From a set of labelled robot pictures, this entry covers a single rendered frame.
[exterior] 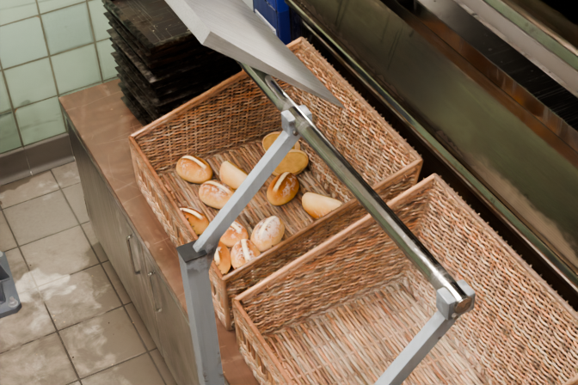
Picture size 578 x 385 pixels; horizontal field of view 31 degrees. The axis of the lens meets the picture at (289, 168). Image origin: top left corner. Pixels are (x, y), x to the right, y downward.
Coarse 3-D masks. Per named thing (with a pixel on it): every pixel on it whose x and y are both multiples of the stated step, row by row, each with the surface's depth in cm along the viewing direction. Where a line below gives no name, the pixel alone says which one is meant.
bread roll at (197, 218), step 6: (186, 210) 241; (192, 210) 241; (186, 216) 240; (192, 216) 240; (198, 216) 240; (204, 216) 242; (192, 222) 240; (198, 222) 240; (204, 222) 241; (198, 228) 240; (204, 228) 241
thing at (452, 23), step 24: (408, 0) 207; (432, 0) 204; (432, 24) 202; (456, 24) 197; (480, 24) 196; (456, 48) 196; (480, 48) 190; (504, 48) 190; (504, 72) 184; (528, 72) 184; (528, 96) 180; (552, 96) 178; (552, 120) 176; (576, 120) 173; (576, 144) 172
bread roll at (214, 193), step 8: (208, 184) 248; (216, 184) 248; (224, 184) 248; (200, 192) 249; (208, 192) 247; (216, 192) 247; (224, 192) 246; (232, 192) 248; (208, 200) 248; (216, 200) 247; (224, 200) 247; (216, 208) 249
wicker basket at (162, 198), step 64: (320, 64) 250; (192, 128) 257; (256, 128) 266; (320, 128) 253; (384, 128) 229; (192, 192) 255; (256, 192) 253; (320, 192) 252; (384, 192) 219; (256, 256) 213
